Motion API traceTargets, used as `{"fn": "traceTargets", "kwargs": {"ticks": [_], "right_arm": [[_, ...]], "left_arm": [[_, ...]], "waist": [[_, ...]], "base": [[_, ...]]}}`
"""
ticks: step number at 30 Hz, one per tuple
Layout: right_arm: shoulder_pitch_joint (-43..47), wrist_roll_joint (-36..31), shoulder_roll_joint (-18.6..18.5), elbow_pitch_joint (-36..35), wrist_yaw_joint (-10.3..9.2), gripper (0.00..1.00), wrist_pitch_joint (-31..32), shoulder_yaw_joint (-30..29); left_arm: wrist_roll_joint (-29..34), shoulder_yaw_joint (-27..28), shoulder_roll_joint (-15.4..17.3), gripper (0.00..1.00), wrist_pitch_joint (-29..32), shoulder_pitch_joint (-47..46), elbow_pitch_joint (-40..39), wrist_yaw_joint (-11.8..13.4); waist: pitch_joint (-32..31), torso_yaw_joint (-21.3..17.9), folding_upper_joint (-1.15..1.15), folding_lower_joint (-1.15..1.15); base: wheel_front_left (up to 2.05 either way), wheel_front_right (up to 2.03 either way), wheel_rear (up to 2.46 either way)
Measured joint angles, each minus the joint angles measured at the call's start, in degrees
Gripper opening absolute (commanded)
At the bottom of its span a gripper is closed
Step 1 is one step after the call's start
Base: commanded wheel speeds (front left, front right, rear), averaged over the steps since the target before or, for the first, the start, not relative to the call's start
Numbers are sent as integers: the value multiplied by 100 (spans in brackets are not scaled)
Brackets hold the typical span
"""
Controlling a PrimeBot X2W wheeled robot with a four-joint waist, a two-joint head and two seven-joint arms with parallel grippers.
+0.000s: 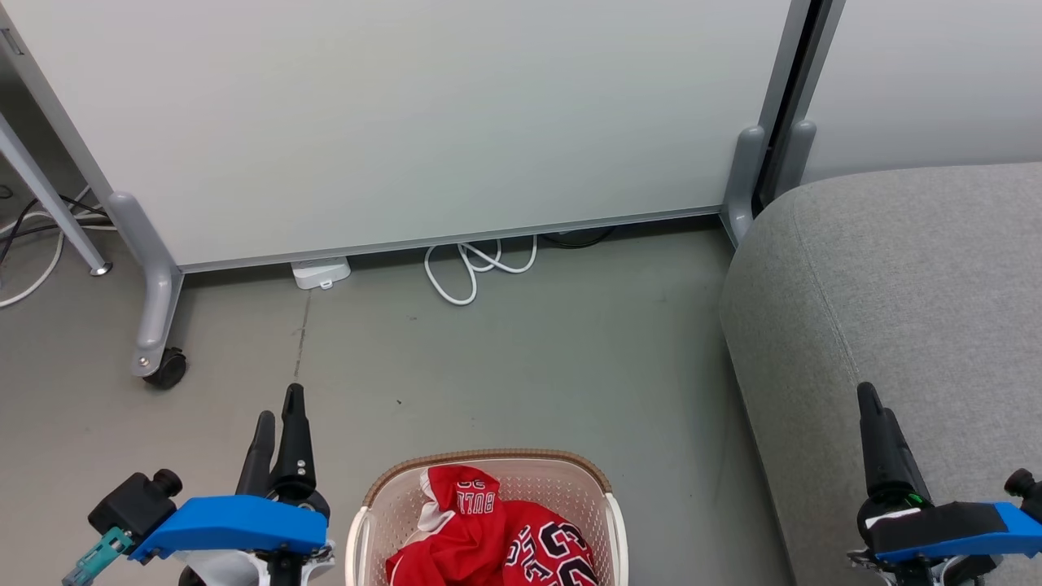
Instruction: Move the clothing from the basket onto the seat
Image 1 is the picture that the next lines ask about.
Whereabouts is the grey metal table leg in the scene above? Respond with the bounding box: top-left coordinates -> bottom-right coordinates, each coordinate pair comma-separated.
0,114 -> 113,277

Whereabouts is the grey fabric sofa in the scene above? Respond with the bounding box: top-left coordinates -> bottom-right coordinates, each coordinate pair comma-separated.
719,163 -> 1042,586

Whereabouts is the white power strip with cables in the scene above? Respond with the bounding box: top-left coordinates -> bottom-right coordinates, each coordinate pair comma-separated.
0,186 -> 108,269

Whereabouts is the teal cable connector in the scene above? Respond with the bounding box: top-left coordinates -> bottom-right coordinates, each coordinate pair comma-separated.
63,527 -> 134,586

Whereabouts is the large white partition grey frame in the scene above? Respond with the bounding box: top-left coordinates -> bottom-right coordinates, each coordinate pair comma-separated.
0,0 -> 815,379

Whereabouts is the small white power adapter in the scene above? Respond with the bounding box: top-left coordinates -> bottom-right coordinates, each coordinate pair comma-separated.
291,256 -> 352,291

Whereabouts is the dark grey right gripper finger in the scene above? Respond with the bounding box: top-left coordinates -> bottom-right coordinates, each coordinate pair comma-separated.
885,407 -> 926,490
856,382 -> 897,500

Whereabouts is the cream plastic laundry basket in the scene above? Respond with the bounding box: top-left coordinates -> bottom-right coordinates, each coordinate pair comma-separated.
346,449 -> 629,586

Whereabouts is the white partition dark frame edge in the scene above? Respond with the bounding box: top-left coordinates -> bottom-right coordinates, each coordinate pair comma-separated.
753,0 -> 1042,219

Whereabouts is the coiled white cable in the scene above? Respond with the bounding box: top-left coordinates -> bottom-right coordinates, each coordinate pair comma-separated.
423,234 -> 540,307

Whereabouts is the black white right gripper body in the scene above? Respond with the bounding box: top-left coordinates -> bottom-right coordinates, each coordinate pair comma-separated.
847,481 -> 999,586

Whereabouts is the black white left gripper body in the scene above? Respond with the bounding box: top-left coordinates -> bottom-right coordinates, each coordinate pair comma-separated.
268,479 -> 337,586

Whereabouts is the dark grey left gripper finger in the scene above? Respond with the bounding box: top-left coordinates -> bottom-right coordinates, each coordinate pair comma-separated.
235,411 -> 277,496
272,383 -> 317,490

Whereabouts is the red jersey with Bulls lettering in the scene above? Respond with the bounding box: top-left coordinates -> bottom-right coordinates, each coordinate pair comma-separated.
385,464 -> 522,586

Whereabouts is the long white floor cable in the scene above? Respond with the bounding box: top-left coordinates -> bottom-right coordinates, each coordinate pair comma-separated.
0,186 -> 116,310

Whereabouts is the black caster wheel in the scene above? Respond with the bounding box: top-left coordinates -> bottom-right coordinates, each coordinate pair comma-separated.
142,347 -> 188,390

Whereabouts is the red jersey with number print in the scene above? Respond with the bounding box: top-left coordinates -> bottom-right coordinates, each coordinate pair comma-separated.
488,500 -> 600,586

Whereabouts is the black floor cable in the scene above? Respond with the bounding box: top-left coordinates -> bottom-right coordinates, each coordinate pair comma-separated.
541,226 -> 620,249

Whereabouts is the blue right camera mount black tape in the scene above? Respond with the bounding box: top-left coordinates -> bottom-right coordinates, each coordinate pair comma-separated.
865,501 -> 1042,564

